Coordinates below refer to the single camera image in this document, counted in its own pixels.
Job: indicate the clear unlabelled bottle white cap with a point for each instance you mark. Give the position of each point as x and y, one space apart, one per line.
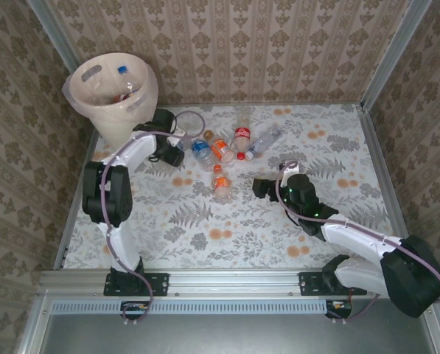
264 142

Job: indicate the red label cola bottle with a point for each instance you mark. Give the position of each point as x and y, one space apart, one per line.
241 133

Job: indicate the aluminium lower frame bar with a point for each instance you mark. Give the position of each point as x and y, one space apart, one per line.
33 328

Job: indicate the long aluminium mounting rail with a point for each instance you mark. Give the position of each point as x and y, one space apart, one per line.
234 282

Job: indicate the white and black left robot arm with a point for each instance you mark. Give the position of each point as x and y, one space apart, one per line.
127 254

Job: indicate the ribbed water bottle blue label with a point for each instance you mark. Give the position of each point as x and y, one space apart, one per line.
202 149

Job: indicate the grey metal plate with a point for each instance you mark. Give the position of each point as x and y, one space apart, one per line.
205 335

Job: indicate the blue yellow label bottle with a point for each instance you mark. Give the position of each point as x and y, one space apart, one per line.
123 70

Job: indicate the aluminium frame post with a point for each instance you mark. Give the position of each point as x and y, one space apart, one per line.
396 55
46 22

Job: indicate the aluminium table side rail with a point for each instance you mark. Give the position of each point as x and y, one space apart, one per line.
384 177
71 221

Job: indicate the orange label bottle brown cap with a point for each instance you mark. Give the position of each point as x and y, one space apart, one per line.
222 148

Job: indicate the white plastic bin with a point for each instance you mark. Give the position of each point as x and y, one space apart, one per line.
120 129

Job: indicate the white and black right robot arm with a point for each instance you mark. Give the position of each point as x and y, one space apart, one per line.
359 239

